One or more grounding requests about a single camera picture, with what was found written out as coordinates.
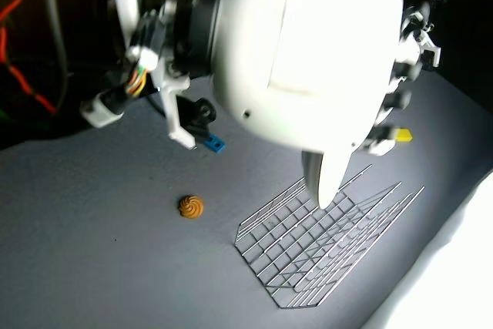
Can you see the blue two-hole block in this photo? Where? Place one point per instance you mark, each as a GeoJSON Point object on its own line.
{"type": "Point", "coordinates": [208, 144]}

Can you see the orange swirl cookie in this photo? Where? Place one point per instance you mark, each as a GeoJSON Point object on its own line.
{"type": "Point", "coordinates": [190, 207]}

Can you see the yellow block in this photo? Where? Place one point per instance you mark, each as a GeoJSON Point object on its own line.
{"type": "Point", "coordinates": [404, 135]}

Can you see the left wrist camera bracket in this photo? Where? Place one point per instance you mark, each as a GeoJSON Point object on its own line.
{"type": "Point", "coordinates": [428, 49]}

